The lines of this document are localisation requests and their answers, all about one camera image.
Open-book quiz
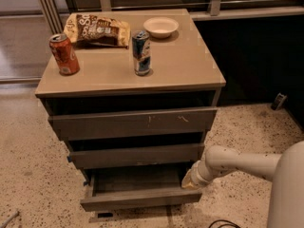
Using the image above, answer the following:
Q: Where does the grey bottom drawer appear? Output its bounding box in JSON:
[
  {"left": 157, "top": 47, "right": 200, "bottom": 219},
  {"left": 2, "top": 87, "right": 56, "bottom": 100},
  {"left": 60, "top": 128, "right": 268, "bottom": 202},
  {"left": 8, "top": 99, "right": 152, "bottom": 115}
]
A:
[{"left": 81, "top": 163, "right": 201, "bottom": 212}]

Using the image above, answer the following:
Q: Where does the grey drawer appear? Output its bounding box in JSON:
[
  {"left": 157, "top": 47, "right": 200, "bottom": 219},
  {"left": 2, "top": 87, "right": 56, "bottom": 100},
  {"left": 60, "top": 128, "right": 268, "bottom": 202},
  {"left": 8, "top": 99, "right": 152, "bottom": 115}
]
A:
[
  {"left": 81, "top": 163, "right": 201, "bottom": 212},
  {"left": 69, "top": 143, "right": 204, "bottom": 169},
  {"left": 48, "top": 107, "right": 217, "bottom": 141}
]

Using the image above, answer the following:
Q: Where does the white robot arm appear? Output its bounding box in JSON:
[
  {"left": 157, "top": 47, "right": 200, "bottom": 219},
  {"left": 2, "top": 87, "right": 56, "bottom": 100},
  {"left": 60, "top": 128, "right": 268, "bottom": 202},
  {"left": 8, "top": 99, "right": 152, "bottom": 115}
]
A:
[{"left": 181, "top": 142, "right": 304, "bottom": 228}]

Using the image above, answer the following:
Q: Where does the grey middle drawer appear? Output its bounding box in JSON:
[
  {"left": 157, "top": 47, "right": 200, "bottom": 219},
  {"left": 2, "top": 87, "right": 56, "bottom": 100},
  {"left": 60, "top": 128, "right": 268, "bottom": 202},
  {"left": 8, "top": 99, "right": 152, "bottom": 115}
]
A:
[{"left": 69, "top": 143, "right": 204, "bottom": 169}]

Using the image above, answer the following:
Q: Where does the grey drawer cabinet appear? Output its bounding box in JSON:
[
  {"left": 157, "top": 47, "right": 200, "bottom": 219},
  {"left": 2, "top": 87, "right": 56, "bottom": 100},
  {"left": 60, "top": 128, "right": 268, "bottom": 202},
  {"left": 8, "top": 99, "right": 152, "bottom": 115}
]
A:
[{"left": 34, "top": 9, "right": 227, "bottom": 182}]

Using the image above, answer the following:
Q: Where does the grey top drawer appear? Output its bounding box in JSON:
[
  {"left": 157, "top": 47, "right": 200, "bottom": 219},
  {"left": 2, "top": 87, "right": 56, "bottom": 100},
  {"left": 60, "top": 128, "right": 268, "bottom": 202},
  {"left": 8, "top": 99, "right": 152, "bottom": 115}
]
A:
[{"left": 48, "top": 107, "right": 217, "bottom": 141}]

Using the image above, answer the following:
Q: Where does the small black floor marker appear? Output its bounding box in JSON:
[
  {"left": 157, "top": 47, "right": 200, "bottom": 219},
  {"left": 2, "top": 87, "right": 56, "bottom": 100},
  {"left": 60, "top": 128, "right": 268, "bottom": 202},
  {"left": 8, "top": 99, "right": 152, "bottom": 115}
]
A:
[{"left": 97, "top": 212, "right": 113, "bottom": 219}]

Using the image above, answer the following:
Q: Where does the blue energy drink can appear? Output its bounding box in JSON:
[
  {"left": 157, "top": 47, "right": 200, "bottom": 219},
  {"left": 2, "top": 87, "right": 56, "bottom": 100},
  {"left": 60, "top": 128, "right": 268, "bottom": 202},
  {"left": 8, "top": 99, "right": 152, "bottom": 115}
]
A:
[{"left": 132, "top": 30, "right": 151, "bottom": 76}]

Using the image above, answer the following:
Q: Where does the white bowl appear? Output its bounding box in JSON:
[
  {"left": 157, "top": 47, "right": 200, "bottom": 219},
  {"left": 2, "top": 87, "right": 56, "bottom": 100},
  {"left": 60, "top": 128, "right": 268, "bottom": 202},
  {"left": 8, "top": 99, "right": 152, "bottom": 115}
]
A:
[{"left": 143, "top": 17, "right": 179, "bottom": 39}]

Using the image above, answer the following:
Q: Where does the orange soda can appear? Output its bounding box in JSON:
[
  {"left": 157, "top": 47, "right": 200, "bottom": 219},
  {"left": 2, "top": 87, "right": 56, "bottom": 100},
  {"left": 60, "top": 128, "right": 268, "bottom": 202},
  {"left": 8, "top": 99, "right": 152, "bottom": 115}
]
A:
[{"left": 49, "top": 33, "right": 80, "bottom": 76}]

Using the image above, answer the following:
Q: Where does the grey rod on floor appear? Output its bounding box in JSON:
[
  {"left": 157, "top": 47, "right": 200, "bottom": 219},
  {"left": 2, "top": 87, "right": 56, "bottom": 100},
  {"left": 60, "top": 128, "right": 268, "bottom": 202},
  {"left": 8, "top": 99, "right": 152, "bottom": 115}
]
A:
[{"left": 0, "top": 211, "right": 20, "bottom": 228}]

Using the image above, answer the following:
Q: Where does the yellow brown chip bag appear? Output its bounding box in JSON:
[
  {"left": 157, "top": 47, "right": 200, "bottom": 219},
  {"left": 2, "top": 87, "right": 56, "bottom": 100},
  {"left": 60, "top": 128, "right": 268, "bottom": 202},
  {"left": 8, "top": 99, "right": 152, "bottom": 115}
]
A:
[{"left": 64, "top": 13, "right": 130, "bottom": 48}]

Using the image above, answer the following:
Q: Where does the black cable on floor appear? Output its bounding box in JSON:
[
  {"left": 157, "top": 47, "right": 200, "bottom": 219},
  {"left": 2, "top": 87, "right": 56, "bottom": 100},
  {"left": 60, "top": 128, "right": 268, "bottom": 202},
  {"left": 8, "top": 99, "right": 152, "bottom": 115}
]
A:
[{"left": 207, "top": 218, "right": 242, "bottom": 228}]

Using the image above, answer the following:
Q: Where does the small black wall device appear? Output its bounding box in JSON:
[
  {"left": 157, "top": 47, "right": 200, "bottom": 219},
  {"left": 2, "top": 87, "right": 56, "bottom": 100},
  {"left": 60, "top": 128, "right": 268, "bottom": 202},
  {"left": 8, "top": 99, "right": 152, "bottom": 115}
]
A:
[{"left": 271, "top": 93, "right": 287, "bottom": 110}]

